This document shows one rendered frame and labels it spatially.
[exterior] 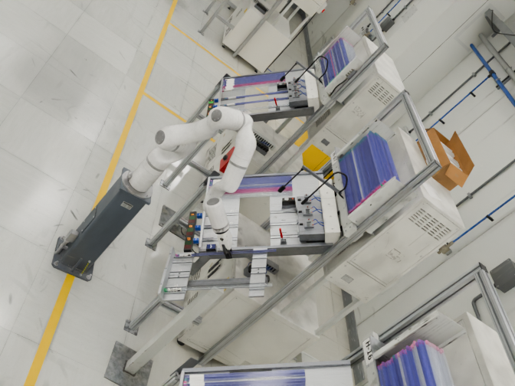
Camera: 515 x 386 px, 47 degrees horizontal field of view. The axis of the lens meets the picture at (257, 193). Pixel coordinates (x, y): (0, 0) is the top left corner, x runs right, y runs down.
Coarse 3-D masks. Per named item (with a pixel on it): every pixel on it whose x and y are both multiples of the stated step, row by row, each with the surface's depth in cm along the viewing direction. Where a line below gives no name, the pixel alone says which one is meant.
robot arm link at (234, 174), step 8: (232, 168) 269; (240, 168) 269; (224, 176) 272; (232, 176) 270; (240, 176) 271; (216, 184) 277; (224, 184) 272; (232, 184) 271; (208, 192) 282; (216, 192) 282; (224, 192) 283; (232, 192) 274
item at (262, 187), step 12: (216, 180) 366; (252, 180) 363; (264, 180) 362; (276, 180) 361; (288, 180) 360; (240, 192) 353; (252, 192) 352; (264, 192) 351; (276, 192) 351; (288, 192) 350
